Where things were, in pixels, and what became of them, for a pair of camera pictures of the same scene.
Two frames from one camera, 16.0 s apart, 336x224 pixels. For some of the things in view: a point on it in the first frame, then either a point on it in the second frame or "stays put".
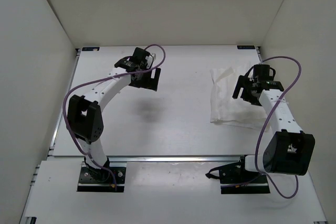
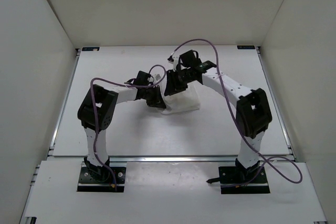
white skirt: [226, 109] → [187, 99]
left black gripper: [151, 82] → [157, 101]
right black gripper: [244, 95] → [173, 85]
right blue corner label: [246, 47] stays put
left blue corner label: [91, 49] stays put
